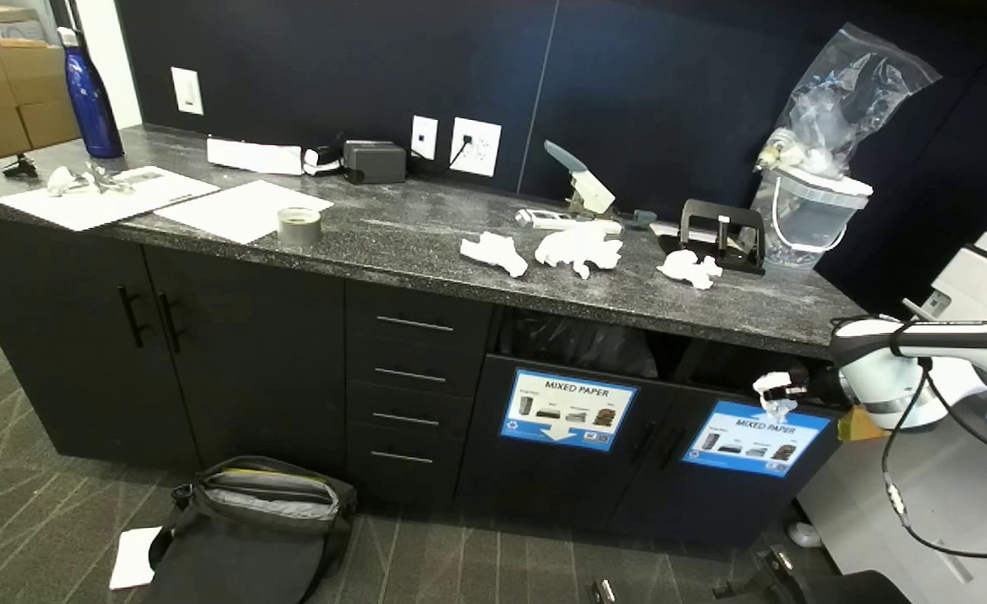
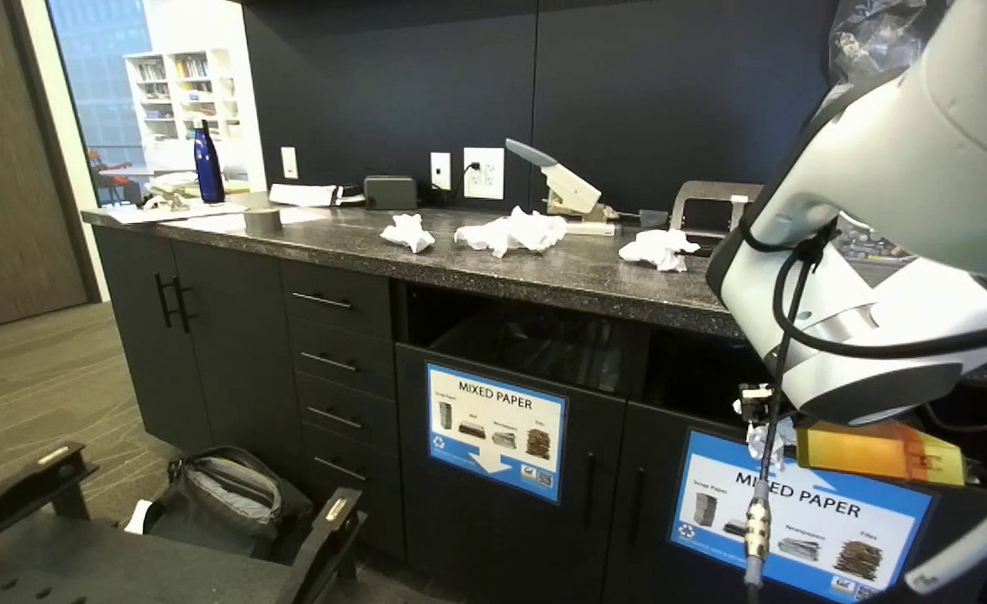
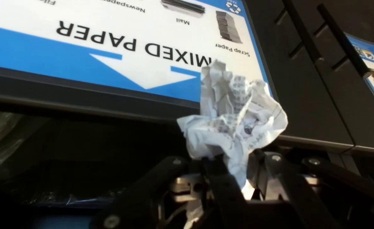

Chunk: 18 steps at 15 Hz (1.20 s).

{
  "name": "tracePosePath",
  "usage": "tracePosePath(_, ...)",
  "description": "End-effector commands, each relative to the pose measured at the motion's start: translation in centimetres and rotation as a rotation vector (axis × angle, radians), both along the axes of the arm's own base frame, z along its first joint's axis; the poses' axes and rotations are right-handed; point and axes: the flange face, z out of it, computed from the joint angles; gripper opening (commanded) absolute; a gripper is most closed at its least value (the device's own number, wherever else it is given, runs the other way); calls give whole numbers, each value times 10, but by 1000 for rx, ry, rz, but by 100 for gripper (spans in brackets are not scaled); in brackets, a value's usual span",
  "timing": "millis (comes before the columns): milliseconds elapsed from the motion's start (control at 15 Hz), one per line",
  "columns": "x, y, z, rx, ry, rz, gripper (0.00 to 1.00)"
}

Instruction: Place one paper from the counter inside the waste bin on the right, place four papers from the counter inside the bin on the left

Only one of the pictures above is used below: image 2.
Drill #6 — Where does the white paper ball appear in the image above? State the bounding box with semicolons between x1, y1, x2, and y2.
616;227;701;275

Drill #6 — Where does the black bin liner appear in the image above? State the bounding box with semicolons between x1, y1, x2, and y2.
646;331;767;429
430;305;653;396

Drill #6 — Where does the large crumpled white paper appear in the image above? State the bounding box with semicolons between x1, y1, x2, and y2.
448;203;572;260

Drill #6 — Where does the small crumpled white paper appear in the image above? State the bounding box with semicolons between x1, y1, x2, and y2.
380;210;438;256

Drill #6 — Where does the small white desk item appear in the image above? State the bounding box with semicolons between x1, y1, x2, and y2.
562;218;621;241

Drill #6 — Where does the blue label with down arrow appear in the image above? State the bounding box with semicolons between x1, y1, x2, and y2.
424;360;570;505

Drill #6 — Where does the black power adapter box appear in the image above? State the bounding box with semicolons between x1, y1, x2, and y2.
358;172;424;213

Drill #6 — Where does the flat white paper sheet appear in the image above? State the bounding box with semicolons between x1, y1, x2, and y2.
94;199;210;227
183;203;336;239

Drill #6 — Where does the white paper stack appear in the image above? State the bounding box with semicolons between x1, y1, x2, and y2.
269;181;343;210

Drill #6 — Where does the grey tape roll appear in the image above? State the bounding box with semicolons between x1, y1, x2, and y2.
240;200;285;236

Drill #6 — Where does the black cabinet door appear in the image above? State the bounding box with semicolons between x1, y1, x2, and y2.
171;241;303;474
101;227;218;450

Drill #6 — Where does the blue water bottle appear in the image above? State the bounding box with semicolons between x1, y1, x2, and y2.
191;118;228;203

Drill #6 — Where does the black and grey backpack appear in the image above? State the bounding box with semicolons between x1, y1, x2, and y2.
136;441;320;562

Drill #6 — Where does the white shelving unit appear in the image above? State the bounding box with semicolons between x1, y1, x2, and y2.
121;44;248;181

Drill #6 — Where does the blue label with up arrow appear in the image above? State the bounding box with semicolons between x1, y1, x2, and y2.
668;429;936;604

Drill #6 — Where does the small white paper slip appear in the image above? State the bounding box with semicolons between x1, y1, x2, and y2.
121;496;154;536

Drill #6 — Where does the clear plastic bag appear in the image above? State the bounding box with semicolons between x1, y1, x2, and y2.
826;0;947;87

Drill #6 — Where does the brown wooden door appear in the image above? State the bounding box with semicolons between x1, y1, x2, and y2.
0;0;104;340

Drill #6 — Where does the large white wall outlet plate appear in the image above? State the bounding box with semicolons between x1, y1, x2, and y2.
461;144;510;203

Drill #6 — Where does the beige stapler with blue handle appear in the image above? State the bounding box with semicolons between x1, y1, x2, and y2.
504;135;607;221

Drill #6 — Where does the small white wall outlet plate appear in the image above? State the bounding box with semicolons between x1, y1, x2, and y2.
427;147;454;195

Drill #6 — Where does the black drawer with metal handle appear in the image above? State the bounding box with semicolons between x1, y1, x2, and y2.
290;377;402;450
294;429;405;559
277;260;400;340
285;328;400;396

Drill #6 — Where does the orange wrist camera box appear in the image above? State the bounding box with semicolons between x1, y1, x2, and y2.
791;419;969;490

